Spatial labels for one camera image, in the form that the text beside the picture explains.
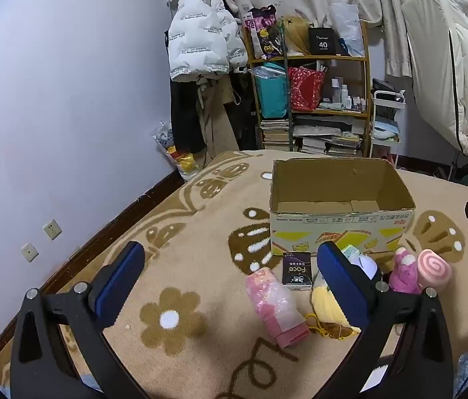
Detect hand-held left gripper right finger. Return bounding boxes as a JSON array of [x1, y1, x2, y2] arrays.
[[316, 240, 455, 399]]

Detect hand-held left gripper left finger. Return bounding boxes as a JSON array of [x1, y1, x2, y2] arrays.
[[9, 240, 152, 399]]

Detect white-haired plush doll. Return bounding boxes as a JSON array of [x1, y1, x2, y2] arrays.
[[348, 253, 383, 285]]

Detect black tissue pack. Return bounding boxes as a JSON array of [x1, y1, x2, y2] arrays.
[[282, 251, 313, 289]]

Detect pink bunny plush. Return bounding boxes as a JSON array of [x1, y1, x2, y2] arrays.
[[389, 247, 422, 295]]

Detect pink swirl roll plush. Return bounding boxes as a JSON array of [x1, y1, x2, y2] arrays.
[[416, 249, 453, 288]]

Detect cardboard box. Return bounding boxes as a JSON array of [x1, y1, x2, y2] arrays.
[[269, 157, 416, 258]]

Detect yellow plush toy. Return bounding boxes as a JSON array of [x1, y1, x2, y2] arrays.
[[304, 273, 363, 340]]

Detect black folding stand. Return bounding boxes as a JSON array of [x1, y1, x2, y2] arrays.
[[432, 150, 468, 190]]

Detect patterned beige carpet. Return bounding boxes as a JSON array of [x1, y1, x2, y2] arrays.
[[0, 150, 468, 399]]

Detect white trolley cart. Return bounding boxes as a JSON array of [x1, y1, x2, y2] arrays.
[[369, 89, 408, 164]]

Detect plastic bag of toys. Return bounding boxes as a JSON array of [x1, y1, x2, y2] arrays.
[[153, 120, 202, 182]]

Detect messy pile of books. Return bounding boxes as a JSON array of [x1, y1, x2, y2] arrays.
[[291, 115, 364, 157]]

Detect white quilt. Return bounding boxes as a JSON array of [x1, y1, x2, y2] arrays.
[[401, 0, 468, 163]]

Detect dark hanging coats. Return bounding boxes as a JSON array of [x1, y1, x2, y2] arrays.
[[170, 68, 262, 156]]

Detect group of small bottles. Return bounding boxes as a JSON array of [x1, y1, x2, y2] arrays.
[[329, 77, 368, 111]]

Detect beige hanging trousers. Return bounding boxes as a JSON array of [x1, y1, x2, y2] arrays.
[[198, 75, 240, 158]]

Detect red patterned bag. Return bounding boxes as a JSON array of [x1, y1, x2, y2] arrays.
[[287, 66, 327, 112]]

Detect teal bag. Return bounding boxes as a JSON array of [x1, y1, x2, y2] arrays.
[[252, 62, 289, 119]]

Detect wooden shelf rack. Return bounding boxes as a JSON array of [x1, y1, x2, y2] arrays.
[[241, 8, 374, 159]]

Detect clear plastic bag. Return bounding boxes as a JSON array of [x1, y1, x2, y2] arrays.
[[329, 2, 366, 57]]

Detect black box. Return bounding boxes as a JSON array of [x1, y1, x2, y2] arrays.
[[308, 27, 340, 56]]

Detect blond wig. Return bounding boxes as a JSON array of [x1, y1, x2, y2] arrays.
[[281, 16, 313, 56]]

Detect white puffer jacket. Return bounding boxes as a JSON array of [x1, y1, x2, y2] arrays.
[[168, 0, 249, 83]]

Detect purple printed bag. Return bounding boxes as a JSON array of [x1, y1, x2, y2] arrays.
[[242, 5, 287, 61]]

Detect wall socket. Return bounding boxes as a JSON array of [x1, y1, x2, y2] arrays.
[[42, 219, 62, 240], [20, 243, 39, 263]]

